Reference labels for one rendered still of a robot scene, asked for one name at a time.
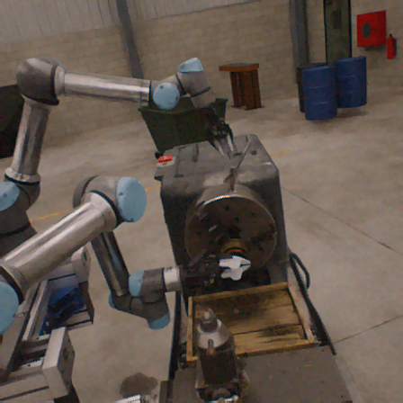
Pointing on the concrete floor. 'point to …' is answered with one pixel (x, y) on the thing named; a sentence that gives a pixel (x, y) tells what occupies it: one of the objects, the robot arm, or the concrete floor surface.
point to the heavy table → (244, 84)
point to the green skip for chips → (178, 123)
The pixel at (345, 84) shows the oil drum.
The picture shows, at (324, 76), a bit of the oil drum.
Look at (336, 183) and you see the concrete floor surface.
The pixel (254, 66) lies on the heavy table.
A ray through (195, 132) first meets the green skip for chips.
